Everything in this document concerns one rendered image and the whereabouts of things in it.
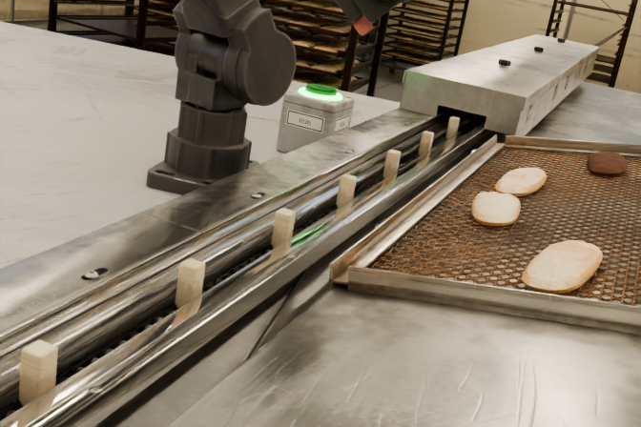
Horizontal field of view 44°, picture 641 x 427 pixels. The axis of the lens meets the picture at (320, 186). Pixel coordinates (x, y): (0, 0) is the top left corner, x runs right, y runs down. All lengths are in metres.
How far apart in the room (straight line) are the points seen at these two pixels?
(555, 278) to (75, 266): 0.29
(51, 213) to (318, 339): 0.37
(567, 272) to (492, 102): 0.69
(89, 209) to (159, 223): 0.15
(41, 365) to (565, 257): 0.31
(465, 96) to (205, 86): 0.48
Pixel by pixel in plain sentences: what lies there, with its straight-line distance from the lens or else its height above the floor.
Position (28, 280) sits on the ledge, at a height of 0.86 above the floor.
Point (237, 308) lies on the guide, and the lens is 0.51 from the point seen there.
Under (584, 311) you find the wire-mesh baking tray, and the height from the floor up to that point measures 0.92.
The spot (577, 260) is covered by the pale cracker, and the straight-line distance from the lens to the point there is 0.52.
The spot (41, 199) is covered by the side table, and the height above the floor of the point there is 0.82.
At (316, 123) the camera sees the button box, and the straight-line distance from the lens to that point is 0.97.
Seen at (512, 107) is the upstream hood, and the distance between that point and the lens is 1.16.
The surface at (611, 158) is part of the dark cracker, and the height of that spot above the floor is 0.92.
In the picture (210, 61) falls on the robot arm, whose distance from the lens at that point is 0.81.
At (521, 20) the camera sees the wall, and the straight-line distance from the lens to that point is 7.79.
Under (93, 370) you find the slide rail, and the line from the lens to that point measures 0.44.
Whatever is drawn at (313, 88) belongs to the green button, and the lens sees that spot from 0.99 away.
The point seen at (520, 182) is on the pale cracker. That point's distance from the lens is 0.72.
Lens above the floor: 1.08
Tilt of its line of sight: 17 degrees down
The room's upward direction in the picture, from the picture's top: 10 degrees clockwise
